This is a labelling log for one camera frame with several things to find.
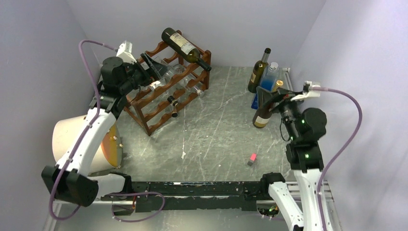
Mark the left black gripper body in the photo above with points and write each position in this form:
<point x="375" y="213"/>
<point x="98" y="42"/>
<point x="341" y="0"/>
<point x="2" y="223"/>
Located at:
<point x="138" y="75"/>

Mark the dark bottle cream label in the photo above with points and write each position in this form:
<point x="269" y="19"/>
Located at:
<point x="183" y="47"/>

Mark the brown wooden wine rack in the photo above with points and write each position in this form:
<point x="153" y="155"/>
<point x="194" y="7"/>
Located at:
<point x="151" y="109"/>

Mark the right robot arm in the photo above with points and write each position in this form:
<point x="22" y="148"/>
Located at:
<point x="304" y="128"/>

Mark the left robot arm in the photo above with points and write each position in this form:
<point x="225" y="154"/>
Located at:
<point x="69" y="179"/>

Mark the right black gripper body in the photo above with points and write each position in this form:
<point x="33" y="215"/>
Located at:
<point x="284" y="99"/>

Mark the dark bottle gold foil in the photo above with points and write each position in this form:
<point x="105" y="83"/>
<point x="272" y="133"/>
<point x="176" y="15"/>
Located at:
<point x="262" y="117"/>

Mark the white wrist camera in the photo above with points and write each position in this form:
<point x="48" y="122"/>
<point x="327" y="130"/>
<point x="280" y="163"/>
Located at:
<point x="307" y="92"/>
<point x="125" y="52"/>

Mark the small red grey block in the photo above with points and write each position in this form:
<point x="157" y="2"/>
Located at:
<point x="252" y="159"/>

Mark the green wine bottle silver cap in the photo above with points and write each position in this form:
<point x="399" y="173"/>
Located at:
<point x="258" y="70"/>

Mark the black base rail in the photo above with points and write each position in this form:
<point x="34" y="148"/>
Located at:
<point x="207" y="195"/>

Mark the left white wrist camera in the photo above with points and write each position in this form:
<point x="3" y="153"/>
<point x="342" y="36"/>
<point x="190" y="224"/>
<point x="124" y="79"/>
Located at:
<point x="125" y="52"/>

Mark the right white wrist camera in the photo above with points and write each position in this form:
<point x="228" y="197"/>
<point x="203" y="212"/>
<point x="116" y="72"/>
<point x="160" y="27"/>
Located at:
<point x="307" y="92"/>

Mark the white drum orange lid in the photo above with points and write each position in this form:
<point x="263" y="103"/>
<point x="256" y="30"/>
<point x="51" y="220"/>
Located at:
<point x="108" y="155"/>

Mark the blue labelled clear bottle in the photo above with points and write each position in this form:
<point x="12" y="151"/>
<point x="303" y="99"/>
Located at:
<point x="267" y="83"/>

